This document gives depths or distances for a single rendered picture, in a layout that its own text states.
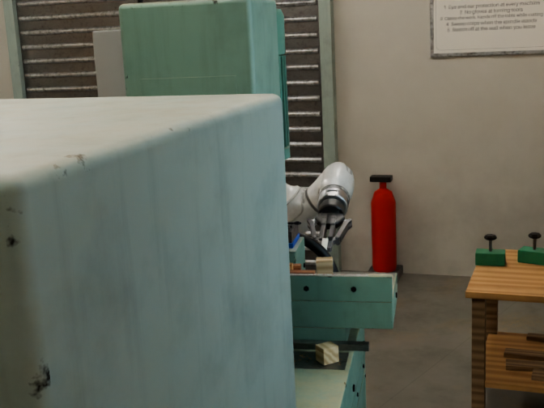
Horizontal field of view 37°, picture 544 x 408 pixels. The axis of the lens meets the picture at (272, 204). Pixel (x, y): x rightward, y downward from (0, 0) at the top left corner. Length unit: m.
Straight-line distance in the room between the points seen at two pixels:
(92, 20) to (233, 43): 4.05
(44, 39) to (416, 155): 2.46
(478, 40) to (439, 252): 1.21
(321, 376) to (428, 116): 3.21
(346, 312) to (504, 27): 3.07
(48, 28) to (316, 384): 4.20
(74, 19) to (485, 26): 2.50
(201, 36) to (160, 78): 0.10
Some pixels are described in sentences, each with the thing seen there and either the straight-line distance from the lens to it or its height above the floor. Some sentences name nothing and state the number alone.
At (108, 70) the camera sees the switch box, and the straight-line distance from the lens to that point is 1.42.
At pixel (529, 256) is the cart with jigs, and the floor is 0.56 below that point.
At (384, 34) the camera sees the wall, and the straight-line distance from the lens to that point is 4.73.
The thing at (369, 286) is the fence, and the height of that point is 0.93.
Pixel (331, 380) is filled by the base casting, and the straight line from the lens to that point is 1.63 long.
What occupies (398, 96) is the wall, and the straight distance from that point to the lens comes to 4.74.
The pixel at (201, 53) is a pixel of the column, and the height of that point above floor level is 1.44.
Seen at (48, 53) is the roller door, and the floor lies 1.36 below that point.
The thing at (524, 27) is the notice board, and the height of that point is 1.39.
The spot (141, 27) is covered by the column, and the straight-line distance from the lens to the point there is 1.37.
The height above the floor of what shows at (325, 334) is 0.82.
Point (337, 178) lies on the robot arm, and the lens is 2.42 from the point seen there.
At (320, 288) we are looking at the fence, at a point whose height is 0.93.
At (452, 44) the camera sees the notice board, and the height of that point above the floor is 1.31.
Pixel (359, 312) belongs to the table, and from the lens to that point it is 1.76.
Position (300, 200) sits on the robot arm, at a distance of 2.47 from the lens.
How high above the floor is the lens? 1.48
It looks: 12 degrees down
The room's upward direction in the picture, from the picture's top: 3 degrees counter-clockwise
